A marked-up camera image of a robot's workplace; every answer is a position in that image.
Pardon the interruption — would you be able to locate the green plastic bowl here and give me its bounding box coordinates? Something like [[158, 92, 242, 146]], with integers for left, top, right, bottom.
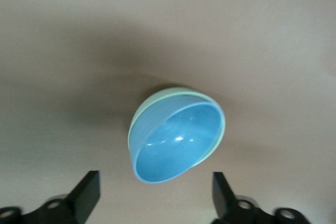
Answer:
[[128, 85, 226, 168]]

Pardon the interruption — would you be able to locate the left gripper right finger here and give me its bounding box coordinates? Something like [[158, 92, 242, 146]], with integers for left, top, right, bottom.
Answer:
[[212, 172, 312, 224]]

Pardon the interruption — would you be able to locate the blue plastic bowl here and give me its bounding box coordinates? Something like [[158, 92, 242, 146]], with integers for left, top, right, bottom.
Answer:
[[130, 95, 226, 184]]

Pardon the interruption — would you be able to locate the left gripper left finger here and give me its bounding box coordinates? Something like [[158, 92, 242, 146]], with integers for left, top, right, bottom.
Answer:
[[0, 170, 101, 224]]

